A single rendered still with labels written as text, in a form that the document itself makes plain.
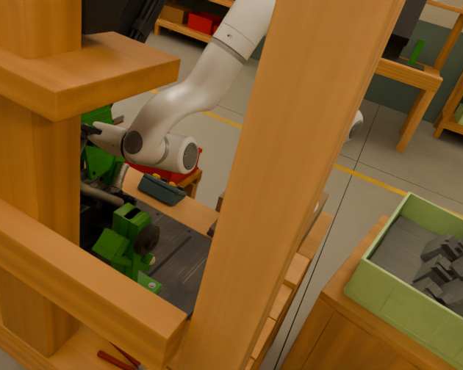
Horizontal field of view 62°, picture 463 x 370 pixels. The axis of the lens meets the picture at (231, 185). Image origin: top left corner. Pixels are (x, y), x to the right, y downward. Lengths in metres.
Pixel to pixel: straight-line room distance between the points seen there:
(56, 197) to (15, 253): 0.11
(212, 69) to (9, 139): 0.41
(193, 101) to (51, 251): 0.40
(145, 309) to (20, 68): 0.34
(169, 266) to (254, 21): 0.69
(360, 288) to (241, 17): 0.94
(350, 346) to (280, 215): 1.11
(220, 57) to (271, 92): 0.49
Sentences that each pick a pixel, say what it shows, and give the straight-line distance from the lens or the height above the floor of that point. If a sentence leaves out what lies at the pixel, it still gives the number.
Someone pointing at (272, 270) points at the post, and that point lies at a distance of 0.45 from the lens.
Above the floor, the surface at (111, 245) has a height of 1.13.
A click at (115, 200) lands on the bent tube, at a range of 1.17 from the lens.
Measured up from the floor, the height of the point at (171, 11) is 0.41.
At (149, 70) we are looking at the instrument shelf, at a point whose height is 1.53.
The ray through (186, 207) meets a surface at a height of 0.90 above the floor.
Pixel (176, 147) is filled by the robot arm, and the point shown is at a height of 1.32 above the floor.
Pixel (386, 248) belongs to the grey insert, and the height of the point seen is 0.85.
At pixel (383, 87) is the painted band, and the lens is 6.41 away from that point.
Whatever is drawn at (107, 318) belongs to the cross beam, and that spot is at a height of 1.24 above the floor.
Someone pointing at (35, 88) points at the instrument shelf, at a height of 1.53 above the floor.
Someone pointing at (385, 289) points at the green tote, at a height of 0.90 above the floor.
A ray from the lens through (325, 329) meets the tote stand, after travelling 1.49.
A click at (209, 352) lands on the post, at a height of 1.22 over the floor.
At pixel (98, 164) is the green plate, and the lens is 1.15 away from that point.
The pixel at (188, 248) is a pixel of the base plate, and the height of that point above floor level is 0.90.
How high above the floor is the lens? 1.73
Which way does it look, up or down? 33 degrees down
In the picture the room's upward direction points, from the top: 15 degrees clockwise
